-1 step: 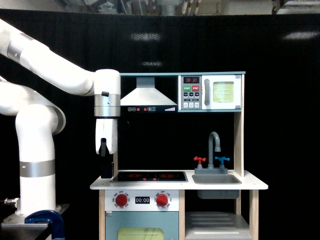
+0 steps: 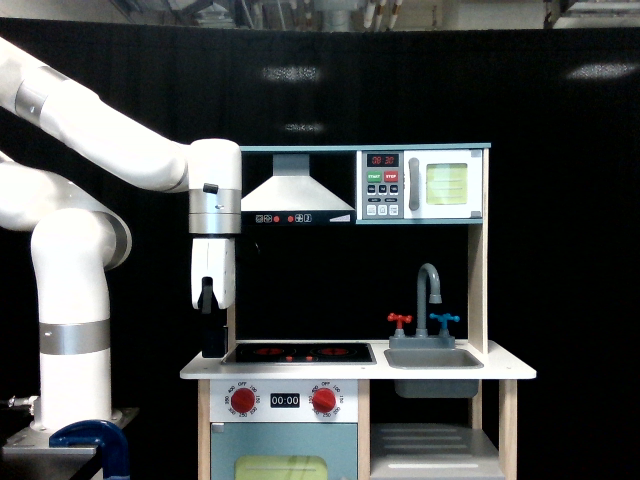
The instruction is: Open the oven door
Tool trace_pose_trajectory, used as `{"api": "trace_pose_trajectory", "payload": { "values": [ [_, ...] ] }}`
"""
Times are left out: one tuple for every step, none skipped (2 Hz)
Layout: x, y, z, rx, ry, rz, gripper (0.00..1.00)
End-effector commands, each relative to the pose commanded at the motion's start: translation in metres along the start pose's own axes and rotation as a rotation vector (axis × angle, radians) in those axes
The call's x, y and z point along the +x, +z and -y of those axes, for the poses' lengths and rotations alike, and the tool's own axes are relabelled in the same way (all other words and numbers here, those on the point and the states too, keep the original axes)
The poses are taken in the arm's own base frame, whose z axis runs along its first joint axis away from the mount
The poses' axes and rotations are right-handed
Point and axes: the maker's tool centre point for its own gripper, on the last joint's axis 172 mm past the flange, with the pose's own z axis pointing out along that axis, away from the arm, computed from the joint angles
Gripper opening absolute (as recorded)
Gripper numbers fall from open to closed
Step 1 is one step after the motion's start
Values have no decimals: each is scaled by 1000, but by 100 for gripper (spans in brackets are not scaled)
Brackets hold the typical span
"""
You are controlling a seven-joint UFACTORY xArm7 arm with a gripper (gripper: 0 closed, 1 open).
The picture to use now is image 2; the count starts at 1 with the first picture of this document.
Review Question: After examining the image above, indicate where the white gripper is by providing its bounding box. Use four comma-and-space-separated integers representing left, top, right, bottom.
191, 236, 236, 358

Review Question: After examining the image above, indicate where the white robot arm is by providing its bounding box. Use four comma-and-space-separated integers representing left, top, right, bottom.
1, 42, 242, 433

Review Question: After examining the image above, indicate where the left red oven knob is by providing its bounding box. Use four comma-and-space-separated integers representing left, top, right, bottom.
230, 387, 256, 414

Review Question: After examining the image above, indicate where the red oven knob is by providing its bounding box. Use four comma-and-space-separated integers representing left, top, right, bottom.
230, 387, 256, 414
311, 388, 337, 414

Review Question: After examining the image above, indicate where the black oven timer display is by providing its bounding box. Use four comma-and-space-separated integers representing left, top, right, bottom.
270, 393, 300, 408

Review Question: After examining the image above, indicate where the blue toy oven door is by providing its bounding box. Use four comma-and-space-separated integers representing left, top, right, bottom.
211, 422, 358, 479

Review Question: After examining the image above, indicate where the right red oven knob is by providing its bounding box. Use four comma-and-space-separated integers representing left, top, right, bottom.
311, 388, 337, 414

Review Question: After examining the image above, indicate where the black toy stovetop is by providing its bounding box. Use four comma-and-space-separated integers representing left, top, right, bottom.
223, 342, 375, 365

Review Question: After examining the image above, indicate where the blue C-clamp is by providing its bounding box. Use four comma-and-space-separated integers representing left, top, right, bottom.
49, 420, 131, 480

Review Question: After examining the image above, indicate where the grey toy range hood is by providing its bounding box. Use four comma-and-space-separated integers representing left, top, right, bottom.
241, 153, 356, 227

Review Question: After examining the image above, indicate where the grey toy sink basin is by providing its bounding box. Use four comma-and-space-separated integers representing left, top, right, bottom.
384, 348, 484, 399

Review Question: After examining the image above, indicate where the grey toy faucet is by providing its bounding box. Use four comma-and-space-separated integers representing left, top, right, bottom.
389, 263, 457, 350

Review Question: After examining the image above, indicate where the grey lower shelf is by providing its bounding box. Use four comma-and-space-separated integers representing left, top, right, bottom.
370, 423, 505, 479

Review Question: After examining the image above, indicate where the grey microwave control panel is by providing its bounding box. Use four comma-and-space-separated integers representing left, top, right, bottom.
357, 149, 404, 221

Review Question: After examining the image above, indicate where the black backdrop curtain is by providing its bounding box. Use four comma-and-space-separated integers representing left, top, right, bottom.
1, 19, 639, 479

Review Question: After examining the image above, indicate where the wooden toy kitchen frame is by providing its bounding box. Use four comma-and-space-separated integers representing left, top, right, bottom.
181, 143, 536, 479

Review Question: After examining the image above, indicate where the red faucet handle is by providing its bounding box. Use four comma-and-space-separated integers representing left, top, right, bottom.
387, 313, 413, 330

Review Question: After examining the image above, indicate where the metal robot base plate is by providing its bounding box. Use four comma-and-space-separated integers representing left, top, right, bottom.
1, 407, 140, 459

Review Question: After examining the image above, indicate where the blue faucet handle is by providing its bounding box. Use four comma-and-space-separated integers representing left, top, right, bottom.
429, 313, 460, 330

